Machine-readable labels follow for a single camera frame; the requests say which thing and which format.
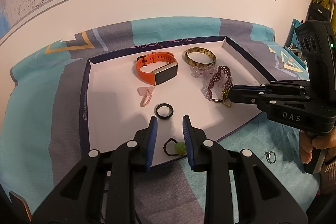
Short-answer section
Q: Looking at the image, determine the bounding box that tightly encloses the green gold chain ring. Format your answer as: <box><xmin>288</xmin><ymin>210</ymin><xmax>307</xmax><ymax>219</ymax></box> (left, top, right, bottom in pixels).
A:
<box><xmin>220</xmin><ymin>90</ymin><xmax>233</xmax><ymax>108</ymax></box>

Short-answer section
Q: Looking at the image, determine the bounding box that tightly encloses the purple beaded bracelet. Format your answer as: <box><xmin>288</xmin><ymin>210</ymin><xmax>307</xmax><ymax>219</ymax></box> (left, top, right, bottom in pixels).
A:
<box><xmin>201</xmin><ymin>65</ymin><xmax>234</xmax><ymax>103</ymax></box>

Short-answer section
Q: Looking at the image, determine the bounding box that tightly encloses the silver ring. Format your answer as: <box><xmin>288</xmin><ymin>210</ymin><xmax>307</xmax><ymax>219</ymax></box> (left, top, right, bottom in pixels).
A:
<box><xmin>264</xmin><ymin>151</ymin><xmax>277</xmax><ymax>164</ymax></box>

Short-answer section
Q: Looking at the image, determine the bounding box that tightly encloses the clear crystal bead bracelet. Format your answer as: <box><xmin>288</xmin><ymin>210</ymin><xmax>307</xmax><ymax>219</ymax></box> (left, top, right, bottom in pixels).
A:
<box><xmin>190</xmin><ymin>64</ymin><xmax>219</xmax><ymax>80</ymax></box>

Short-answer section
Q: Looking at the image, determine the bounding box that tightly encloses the tortoiseshell bangle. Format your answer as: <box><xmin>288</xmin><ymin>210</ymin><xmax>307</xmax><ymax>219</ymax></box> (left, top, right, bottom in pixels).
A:
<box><xmin>185</xmin><ymin>47</ymin><xmax>217</xmax><ymax>68</ymax></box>

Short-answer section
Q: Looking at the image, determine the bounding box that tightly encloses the green charm black hair tie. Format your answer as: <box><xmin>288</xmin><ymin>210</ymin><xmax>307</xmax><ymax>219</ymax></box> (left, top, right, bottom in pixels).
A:
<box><xmin>163</xmin><ymin>137</ymin><xmax>188</xmax><ymax>157</ymax></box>

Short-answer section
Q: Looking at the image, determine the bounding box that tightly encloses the orange smart band watch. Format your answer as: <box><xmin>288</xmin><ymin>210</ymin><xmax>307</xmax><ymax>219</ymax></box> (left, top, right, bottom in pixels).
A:
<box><xmin>135</xmin><ymin>52</ymin><xmax>178</xmax><ymax>85</ymax></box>

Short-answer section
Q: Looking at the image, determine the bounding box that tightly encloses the black ring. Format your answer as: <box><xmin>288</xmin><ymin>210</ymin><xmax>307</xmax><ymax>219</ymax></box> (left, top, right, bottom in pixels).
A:
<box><xmin>154</xmin><ymin>103</ymin><xmax>174</xmax><ymax>120</ymax></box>

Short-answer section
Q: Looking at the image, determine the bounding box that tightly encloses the pink heart hair tie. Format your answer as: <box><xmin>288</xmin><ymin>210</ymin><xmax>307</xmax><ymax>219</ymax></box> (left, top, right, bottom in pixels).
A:
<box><xmin>137</xmin><ymin>85</ymin><xmax>156</xmax><ymax>108</ymax></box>

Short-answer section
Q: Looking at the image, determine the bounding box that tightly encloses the right human hand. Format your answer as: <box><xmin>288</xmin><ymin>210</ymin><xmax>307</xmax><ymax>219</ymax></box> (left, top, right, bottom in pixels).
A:
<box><xmin>299</xmin><ymin>126</ymin><xmax>336</xmax><ymax>164</ymax></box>

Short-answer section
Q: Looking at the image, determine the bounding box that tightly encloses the blue perforated plastic basket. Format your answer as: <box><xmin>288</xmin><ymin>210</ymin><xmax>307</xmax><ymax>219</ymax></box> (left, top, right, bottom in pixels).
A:
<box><xmin>284</xmin><ymin>19</ymin><xmax>307</xmax><ymax>69</ymax></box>

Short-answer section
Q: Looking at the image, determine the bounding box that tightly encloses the teal grey bed sheet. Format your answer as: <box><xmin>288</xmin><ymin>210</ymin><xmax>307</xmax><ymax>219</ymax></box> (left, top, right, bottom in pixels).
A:
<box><xmin>1</xmin><ymin>17</ymin><xmax>319</xmax><ymax>223</ymax></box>

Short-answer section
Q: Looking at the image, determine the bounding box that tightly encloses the black smartphone gold edge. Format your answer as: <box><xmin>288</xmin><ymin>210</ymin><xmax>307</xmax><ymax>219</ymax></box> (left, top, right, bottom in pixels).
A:
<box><xmin>9</xmin><ymin>191</ymin><xmax>32</xmax><ymax>223</ymax></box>

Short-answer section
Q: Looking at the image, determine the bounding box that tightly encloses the navy shallow cardboard box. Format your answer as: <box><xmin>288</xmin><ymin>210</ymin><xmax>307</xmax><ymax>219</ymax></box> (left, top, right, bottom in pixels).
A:
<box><xmin>79</xmin><ymin>35</ymin><xmax>279</xmax><ymax>169</ymax></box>

